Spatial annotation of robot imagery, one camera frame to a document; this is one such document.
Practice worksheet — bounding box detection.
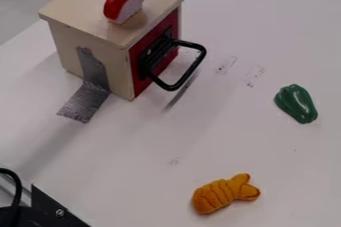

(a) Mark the drawer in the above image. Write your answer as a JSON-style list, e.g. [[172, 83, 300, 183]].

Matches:
[[126, 6, 209, 100]]

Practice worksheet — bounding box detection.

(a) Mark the black cable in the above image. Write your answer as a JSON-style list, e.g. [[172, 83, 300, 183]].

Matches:
[[0, 167, 25, 227]]

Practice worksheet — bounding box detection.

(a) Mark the green toy pepper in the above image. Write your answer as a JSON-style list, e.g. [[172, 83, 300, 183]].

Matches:
[[272, 84, 320, 125]]

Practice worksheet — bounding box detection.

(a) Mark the yellow plush fish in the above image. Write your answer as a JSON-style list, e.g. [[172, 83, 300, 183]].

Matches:
[[190, 172, 263, 215]]

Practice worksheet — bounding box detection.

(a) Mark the cabinet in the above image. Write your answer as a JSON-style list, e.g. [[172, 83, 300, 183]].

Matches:
[[37, 0, 188, 102]]

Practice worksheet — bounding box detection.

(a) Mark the red and white toy cheese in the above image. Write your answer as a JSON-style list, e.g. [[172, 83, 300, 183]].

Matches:
[[102, 0, 147, 25]]

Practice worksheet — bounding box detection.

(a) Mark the grey tape strip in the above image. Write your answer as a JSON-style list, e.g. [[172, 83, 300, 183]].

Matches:
[[56, 46, 113, 124]]

